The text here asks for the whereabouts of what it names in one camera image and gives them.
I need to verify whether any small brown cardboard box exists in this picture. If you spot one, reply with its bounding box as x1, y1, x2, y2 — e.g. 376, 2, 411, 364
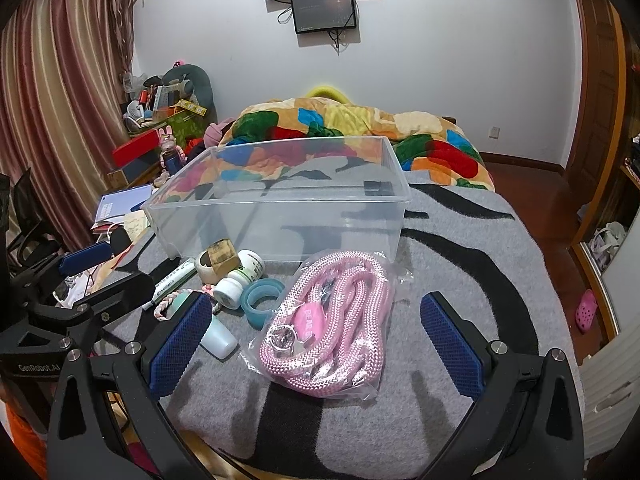
207, 240, 241, 274

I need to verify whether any grey black striped blanket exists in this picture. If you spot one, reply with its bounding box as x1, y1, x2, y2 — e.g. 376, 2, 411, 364
95, 152, 584, 467

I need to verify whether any white bag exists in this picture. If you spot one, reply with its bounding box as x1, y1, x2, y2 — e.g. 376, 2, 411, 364
590, 222, 629, 267

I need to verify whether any small black wall monitor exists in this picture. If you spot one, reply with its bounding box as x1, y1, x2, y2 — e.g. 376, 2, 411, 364
290, 0, 358, 35

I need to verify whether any pink plush hat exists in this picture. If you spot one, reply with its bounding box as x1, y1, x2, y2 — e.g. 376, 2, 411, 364
203, 118, 236, 149

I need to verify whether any wooden wardrobe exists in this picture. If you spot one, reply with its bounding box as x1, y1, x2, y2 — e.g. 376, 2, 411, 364
569, 0, 640, 351

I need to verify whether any pink braided bracelet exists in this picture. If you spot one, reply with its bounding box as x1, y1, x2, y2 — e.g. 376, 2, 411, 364
152, 284, 222, 321

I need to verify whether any colourful patterned quilt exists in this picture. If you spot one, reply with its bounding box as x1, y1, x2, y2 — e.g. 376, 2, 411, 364
220, 92, 496, 194

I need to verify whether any yellow pillow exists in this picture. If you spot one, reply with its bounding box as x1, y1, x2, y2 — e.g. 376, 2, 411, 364
305, 86, 351, 106

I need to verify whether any black chair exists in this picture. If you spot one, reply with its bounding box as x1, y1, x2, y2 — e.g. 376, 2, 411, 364
0, 172, 67, 272

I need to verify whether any small white tube bottle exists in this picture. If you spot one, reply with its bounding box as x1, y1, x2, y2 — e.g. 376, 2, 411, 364
171, 291, 240, 360

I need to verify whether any pink clog shoe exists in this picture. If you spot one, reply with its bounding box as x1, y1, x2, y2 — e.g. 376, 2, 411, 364
574, 288, 599, 334

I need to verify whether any white marker pen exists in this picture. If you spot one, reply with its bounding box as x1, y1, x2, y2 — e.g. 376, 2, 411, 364
141, 259, 197, 310

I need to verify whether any blue notebook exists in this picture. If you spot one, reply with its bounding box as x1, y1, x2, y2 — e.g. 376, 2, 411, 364
91, 184, 154, 226

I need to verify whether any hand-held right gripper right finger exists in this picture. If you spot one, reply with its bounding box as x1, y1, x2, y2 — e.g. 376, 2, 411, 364
420, 290, 587, 480

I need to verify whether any orange cloth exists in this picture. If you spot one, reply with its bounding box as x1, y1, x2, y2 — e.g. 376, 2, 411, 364
4, 404, 52, 480

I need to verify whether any beige tape roll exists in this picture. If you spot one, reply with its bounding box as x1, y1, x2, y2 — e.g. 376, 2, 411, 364
194, 255, 236, 285

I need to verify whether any teal tape roll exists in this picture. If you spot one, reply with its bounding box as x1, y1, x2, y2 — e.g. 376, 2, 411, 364
240, 277, 286, 331

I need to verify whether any white bottle with green label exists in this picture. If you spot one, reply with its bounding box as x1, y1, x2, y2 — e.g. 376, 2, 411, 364
214, 250, 266, 310

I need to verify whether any pink rope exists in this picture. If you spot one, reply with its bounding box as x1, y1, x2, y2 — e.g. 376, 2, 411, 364
240, 251, 416, 403

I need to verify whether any pink bunny drink bottle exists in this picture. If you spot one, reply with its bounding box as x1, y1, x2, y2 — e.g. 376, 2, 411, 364
157, 127, 189, 177

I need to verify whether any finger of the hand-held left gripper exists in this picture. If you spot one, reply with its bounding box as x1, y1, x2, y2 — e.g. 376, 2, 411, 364
10, 240, 114, 306
25, 272, 157, 348

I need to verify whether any green cardboard box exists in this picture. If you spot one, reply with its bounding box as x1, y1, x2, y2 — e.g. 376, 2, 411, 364
150, 105, 209, 137

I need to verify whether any red box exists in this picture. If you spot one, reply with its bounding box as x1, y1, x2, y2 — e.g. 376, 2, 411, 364
112, 129, 161, 169

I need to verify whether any pink beige curtain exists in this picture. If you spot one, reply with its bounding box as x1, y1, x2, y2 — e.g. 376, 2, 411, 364
0, 0, 137, 256

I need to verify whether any clear plastic storage box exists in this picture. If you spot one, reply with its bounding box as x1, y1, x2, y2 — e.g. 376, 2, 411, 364
141, 135, 412, 265

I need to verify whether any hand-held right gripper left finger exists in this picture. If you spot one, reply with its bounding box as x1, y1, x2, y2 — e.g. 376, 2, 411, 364
47, 291, 216, 480

